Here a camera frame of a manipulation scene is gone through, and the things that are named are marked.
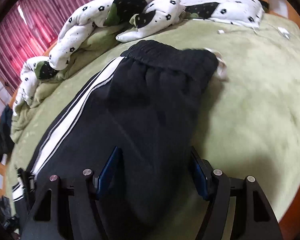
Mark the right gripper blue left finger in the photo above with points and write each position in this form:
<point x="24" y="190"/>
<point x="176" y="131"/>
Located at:
<point x="69" y="208"/>

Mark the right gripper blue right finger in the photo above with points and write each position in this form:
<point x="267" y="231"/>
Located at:
<point x="253" y="218"/>

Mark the black pants with white stripes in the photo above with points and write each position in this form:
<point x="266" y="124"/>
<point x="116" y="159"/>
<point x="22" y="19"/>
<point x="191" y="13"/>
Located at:
<point x="145" y="102"/>

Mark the grey denim jeans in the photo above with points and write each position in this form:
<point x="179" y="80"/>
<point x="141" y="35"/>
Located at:
<point x="8" y="221"/>

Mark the green fleece bed sheet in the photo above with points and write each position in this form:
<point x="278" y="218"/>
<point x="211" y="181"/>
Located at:
<point x="248" y="125"/>

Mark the black clothes pile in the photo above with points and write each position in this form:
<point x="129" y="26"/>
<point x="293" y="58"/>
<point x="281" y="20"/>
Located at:
<point x="6" y="143"/>

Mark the pink striped curtain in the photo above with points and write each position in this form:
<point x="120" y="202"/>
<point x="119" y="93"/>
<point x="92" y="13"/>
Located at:
<point x="28" y="30"/>

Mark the white floral quilt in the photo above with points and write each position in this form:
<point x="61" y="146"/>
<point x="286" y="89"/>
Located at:
<point x="146" y="16"/>

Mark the white charger with cable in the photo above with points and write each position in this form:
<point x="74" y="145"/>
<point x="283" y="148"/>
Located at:
<point x="282" y="31"/>

